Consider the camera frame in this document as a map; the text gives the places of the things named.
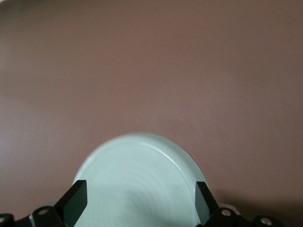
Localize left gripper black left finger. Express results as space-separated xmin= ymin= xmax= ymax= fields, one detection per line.
xmin=28 ymin=179 xmax=89 ymax=227

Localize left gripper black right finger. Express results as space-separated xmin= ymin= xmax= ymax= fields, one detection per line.
xmin=195 ymin=181 xmax=240 ymax=227

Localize pale green plate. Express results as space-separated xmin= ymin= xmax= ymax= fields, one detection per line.
xmin=72 ymin=131 xmax=209 ymax=227

